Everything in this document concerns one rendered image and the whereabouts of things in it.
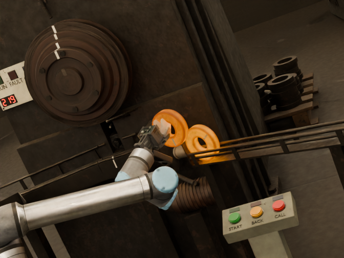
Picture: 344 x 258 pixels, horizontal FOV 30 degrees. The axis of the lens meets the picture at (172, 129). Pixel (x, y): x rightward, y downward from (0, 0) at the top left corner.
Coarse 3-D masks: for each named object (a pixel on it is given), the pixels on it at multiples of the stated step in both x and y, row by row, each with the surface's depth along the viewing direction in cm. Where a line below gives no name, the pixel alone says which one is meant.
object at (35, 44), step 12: (60, 24) 271; (72, 24) 270; (84, 24) 269; (36, 36) 274; (48, 36) 274; (96, 36) 270; (108, 36) 269; (36, 48) 276; (120, 48) 275; (120, 60) 272; (24, 72) 281; (120, 72) 274; (120, 84) 276; (36, 96) 284; (120, 96) 277; (60, 120) 287; (72, 120) 286; (84, 120) 284; (96, 120) 283
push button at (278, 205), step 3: (276, 201) 206; (279, 201) 205; (282, 201) 205; (273, 204) 206; (276, 204) 205; (279, 204) 204; (282, 204) 204; (273, 207) 205; (276, 207) 204; (279, 207) 204; (282, 207) 203; (276, 210) 204; (279, 210) 204
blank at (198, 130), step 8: (192, 128) 258; (200, 128) 256; (208, 128) 256; (192, 136) 260; (200, 136) 257; (208, 136) 255; (216, 136) 256; (192, 144) 262; (208, 144) 257; (216, 144) 255; (192, 152) 264; (216, 152) 257; (208, 160) 261
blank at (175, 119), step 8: (160, 112) 251; (168, 112) 249; (176, 112) 250; (160, 120) 253; (168, 120) 250; (176, 120) 248; (184, 120) 250; (176, 128) 250; (184, 128) 249; (176, 136) 252; (184, 136) 250; (168, 144) 256; (176, 144) 254
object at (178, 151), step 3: (174, 147) 273; (177, 147) 272; (180, 147) 270; (174, 150) 272; (177, 150) 271; (180, 150) 269; (183, 150) 268; (174, 153) 272; (177, 153) 271; (180, 153) 270; (183, 153) 268; (177, 156) 272; (180, 156) 271; (183, 156) 270; (186, 156) 269
